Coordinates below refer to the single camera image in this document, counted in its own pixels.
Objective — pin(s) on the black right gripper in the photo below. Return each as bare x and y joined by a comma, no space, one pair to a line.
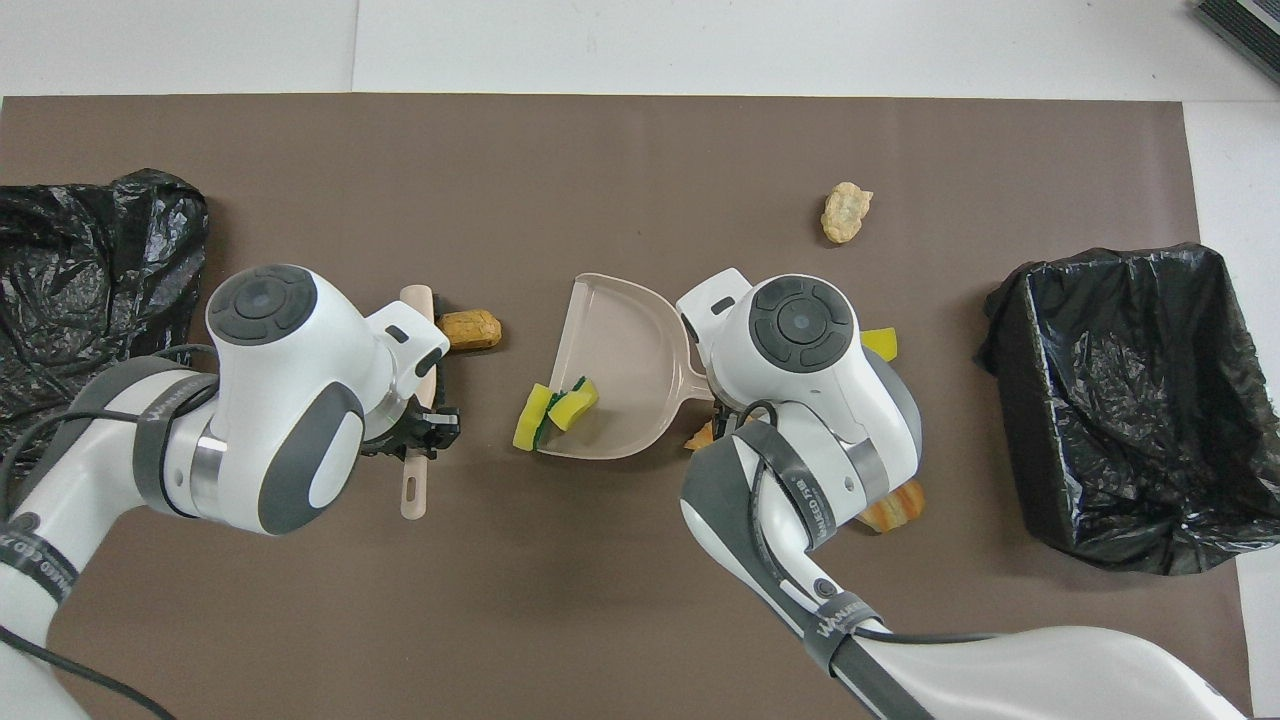
722,415

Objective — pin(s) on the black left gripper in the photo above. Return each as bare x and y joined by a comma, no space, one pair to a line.
392,435

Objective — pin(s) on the striped croissant piece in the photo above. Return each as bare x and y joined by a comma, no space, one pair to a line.
898,510
700,437

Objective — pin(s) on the beige hand brush black bristles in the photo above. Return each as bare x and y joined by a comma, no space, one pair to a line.
415,490

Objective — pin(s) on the green-backed sponge scrap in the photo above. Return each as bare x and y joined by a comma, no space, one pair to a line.
528,420

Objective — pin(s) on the beige plastic dustpan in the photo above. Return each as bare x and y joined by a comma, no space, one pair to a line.
620,380

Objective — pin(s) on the brown bread roll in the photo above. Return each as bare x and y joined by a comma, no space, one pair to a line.
472,329

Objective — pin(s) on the notched yellow sponge chunk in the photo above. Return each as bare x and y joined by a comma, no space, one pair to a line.
572,408

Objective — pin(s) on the plain yellow sponge piece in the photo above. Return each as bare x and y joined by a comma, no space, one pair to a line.
882,343

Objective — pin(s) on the pale bread chunk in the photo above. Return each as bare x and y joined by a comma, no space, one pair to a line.
846,212

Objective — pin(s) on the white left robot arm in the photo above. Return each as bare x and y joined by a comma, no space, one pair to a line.
290,400

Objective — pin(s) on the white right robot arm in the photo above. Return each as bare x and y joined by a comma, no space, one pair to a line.
830,390

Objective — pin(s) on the bin wrapped in black bag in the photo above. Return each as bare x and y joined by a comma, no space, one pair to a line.
100,260

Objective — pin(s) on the open bin with black liner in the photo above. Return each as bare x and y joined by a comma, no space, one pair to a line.
1130,400

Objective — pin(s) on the brown table mat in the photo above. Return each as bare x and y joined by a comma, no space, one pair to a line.
500,150

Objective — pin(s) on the grey ribbed device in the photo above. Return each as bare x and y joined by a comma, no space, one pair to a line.
1245,25

